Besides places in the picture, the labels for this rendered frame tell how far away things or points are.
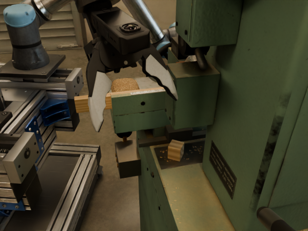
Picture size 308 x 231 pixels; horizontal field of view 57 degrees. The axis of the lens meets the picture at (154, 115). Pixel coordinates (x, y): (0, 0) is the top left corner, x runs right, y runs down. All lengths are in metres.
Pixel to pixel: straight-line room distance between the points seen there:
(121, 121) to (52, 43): 3.22
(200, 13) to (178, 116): 0.21
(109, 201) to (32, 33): 0.98
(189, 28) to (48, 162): 1.38
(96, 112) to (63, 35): 3.47
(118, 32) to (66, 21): 3.46
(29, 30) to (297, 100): 1.06
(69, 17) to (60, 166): 2.47
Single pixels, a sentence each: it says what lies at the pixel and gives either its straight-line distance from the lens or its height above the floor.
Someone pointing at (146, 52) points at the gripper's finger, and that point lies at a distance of 0.47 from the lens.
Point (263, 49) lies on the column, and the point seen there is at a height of 1.17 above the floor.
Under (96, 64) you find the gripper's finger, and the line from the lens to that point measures 0.44.
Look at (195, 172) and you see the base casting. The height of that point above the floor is 0.80.
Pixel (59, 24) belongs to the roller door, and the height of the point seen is 0.31.
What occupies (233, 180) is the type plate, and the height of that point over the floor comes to 0.91.
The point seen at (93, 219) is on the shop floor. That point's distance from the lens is 1.67.
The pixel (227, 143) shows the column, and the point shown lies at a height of 0.96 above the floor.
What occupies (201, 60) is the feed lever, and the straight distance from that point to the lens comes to 0.56.
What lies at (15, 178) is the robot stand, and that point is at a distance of 0.93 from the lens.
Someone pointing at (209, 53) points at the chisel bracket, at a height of 1.03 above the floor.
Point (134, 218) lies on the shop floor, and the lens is 1.64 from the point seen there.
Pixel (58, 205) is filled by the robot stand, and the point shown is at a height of 0.23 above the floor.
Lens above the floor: 1.31
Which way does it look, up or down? 33 degrees down
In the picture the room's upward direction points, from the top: straight up
